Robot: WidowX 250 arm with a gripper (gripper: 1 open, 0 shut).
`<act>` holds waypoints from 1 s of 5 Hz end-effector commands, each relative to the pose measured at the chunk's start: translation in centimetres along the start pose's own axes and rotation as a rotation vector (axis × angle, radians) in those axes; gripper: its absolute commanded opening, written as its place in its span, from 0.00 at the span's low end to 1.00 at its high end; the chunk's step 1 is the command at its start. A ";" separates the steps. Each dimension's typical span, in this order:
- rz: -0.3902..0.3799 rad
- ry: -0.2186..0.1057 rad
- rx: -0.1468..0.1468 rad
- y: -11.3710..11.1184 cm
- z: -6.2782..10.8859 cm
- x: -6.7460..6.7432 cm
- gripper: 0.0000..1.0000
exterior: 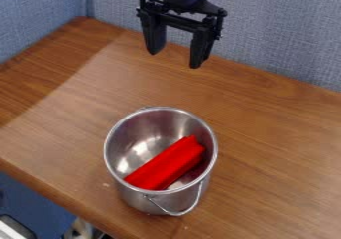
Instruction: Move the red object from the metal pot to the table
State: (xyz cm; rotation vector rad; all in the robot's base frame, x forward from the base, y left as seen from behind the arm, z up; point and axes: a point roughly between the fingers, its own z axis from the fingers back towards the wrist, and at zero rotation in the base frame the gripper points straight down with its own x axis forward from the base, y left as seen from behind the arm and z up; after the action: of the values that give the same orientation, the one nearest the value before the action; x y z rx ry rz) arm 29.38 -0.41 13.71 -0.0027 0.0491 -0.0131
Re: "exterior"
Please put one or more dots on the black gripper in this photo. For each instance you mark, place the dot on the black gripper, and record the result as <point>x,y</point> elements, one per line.
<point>204,30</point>

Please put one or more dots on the red rectangular block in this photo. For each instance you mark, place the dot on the red rectangular block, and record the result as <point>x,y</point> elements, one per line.
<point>169,165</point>

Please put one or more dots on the grey box under table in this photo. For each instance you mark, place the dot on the grey box under table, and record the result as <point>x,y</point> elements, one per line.
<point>14,230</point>

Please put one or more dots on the metal pot with handle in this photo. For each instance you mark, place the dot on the metal pot with handle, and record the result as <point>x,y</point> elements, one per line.
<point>136,140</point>

